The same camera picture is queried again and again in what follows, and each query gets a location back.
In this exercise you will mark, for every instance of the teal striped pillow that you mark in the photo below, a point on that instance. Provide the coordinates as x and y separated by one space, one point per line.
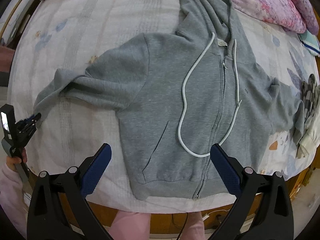
310 42

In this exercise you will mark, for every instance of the grey zip hoodie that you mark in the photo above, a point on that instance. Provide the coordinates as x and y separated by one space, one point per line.
175 95

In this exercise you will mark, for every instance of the pink sleeved left forearm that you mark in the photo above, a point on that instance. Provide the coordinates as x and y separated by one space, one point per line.
12 199

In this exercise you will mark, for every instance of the red black hanging towel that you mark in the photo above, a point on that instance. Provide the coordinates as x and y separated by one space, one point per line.
6 58

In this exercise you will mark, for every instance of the cream folded garment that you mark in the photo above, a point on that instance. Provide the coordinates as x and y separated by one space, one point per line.
310 140

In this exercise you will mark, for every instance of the wooden clothes rack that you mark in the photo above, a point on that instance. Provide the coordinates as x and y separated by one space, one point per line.
15 18

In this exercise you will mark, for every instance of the pink clothed legs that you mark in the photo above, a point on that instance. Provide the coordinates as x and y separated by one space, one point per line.
134 225

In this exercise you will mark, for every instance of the floral white bed sheet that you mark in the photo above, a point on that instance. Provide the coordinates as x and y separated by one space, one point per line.
72 34

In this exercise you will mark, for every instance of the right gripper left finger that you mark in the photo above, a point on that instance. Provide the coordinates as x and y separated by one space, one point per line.
46 217

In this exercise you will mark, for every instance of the grey checked garment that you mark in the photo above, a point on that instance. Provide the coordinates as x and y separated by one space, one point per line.
310 92

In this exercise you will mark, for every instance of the person left hand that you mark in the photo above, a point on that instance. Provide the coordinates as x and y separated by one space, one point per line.
11 162

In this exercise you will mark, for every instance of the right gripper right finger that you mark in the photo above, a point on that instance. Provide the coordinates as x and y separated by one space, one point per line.
274 217

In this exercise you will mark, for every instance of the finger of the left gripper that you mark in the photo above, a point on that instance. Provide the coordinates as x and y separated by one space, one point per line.
28 125

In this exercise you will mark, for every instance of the wooden bed frame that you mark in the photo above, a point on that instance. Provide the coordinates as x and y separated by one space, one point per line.
106 215

